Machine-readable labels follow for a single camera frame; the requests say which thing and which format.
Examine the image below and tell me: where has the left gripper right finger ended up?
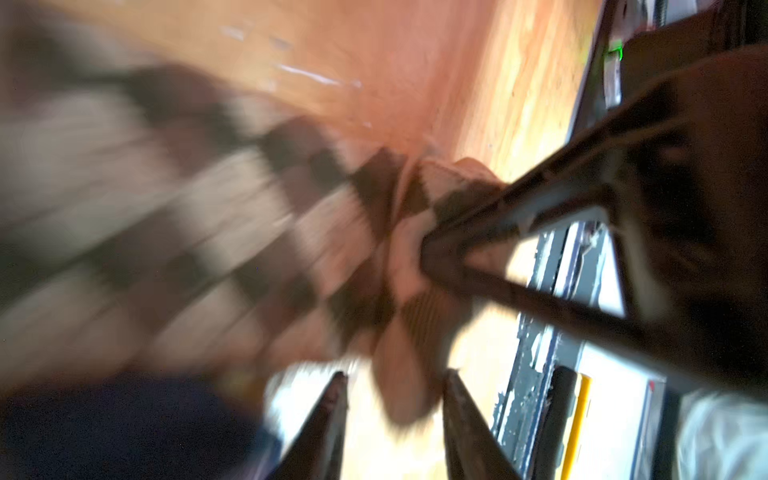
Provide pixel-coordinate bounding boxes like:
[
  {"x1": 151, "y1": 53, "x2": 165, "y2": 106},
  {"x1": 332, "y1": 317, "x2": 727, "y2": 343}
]
[{"x1": 442, "y1": 369, "x2": 520, "y2": 480}]

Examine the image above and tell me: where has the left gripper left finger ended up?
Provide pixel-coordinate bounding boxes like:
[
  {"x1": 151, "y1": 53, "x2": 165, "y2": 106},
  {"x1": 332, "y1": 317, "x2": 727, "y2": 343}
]
[{"x1": 267, "y1": 371, "x2": 348, "y2": 480}]

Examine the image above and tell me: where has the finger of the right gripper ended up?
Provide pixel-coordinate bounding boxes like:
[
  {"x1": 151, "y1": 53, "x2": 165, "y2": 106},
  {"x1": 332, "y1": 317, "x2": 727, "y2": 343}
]
[{"x1": 420, "y1": 47, "x2": 767, "y2": 396}]

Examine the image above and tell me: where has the beige brown argyle sock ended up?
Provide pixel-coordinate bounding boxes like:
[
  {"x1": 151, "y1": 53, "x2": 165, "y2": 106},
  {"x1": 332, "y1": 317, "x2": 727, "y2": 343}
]
[{"x1": 0, "y1": 59, "x2": 511, "y2": 427}]

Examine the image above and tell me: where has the purple yellow blue sock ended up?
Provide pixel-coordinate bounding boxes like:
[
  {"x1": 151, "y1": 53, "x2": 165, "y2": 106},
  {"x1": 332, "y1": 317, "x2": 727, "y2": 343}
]
[{"x1": 1, "y1": 375, "x2": 283, "y2": 479}]

